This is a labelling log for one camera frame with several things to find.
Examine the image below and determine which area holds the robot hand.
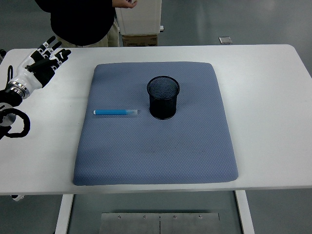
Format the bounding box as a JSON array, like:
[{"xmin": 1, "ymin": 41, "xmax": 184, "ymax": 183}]
[{"xmin": 11, "ymin": 36, "xmax": 72, "ymax": 90}]

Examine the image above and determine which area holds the blue marker pen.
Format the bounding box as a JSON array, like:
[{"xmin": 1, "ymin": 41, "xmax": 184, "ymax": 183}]
[{"xmin": 93, "ymin": 109, "xmax": 139, "ymax": 117}]

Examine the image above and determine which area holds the black mesh pen holder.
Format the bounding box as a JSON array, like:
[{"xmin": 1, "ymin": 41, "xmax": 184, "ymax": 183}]
[{"xmin": 146, "ymin": 76, "xmax": 180, "ymax": 120}]

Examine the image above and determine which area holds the person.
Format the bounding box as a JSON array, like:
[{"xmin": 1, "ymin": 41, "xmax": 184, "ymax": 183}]
[{"xmin": 34, "ymin": 0, "xmax": 138, "ymax": 48}]

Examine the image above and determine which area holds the brown cardboard box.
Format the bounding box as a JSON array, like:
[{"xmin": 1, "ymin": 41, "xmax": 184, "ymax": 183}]
[{"xmin": 122, "ymin": 34, "xmax": 158, "ymax": 47}]

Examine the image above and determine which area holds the white cabinet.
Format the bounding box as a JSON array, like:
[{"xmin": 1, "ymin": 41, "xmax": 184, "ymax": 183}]
[{"xmin": 115, "ymin": 0, "xmax": 165, "ymax": 36}]

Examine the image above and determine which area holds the white table leg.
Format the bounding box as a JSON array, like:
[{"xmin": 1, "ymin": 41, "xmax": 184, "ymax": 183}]
[
  {"xmin": 234, "ymin": 190, "xmax": 255, "ymax": 234},
  {"xmin": 54, "ymin": 194, "xmax": 74, "ymax": 234}
]

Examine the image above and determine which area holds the blue-grey quilted mat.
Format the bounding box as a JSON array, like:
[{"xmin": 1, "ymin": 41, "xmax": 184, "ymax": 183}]
[{"xmin": 72, "ymin": 61, "xmax": 239, "ymax": 186}]

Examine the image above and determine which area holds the grey metal plate with screws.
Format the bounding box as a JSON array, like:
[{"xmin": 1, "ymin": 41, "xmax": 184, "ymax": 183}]
[
  {"xmin": 100, "ymin": 213, "xmax": 161, "ymax": 234},
  {"xmin": 159, "ymin": 213, "xmax": 220, "ymax": 234}
]

